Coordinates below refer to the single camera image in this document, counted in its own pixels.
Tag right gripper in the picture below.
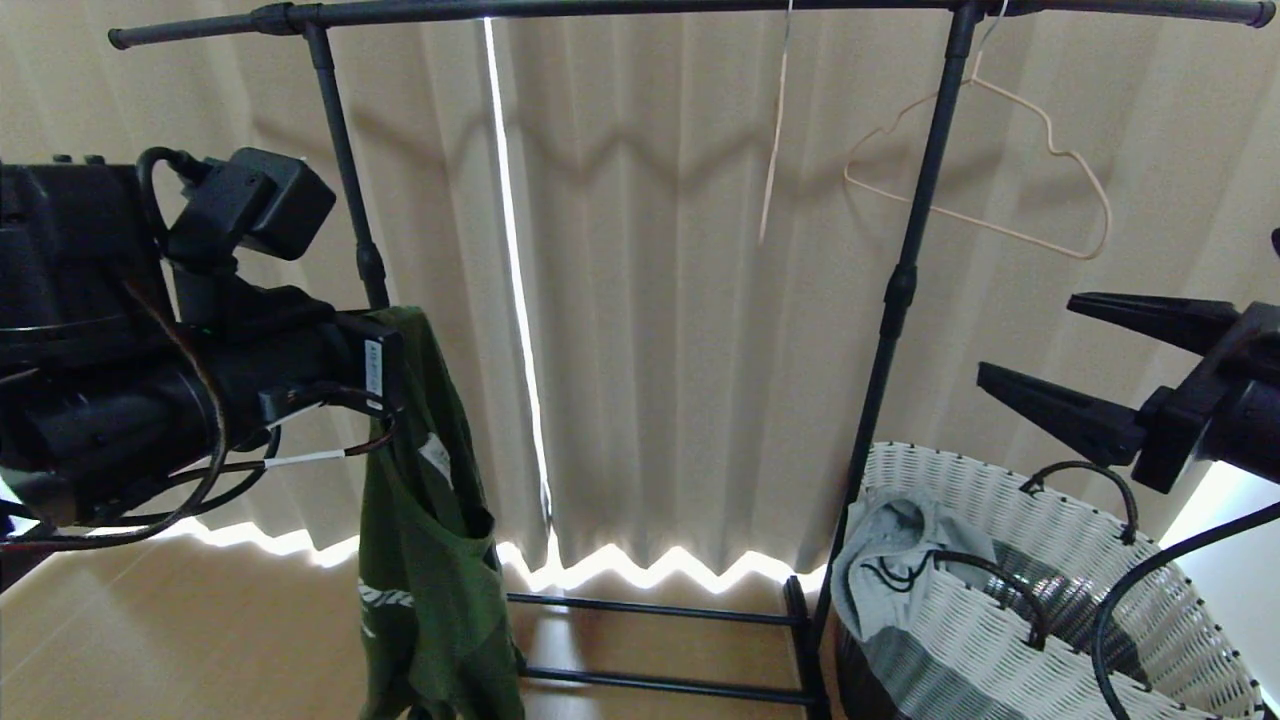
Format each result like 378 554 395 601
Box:
976 292 1280 496

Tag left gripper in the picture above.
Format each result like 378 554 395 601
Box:
200 285 407 476

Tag pink clothes hanger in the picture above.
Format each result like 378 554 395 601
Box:
756 0 797 247
842 0 1114 263

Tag green long-sleeved shirt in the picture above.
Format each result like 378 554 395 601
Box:
355 305 528 720

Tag pale grey shorts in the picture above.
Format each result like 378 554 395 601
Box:
830 495 1001 643

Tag black clothes rack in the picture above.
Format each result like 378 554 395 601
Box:
107 0 1277 720

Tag white laundry basket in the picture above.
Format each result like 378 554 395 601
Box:
833 440 1267 720

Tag beige curtain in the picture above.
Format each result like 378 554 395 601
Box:
0 0 1280 596

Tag black cable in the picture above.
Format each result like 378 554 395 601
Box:
1090 500 1280 720
0 146 231 557

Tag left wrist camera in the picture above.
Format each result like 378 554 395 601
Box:
133 146 339 306

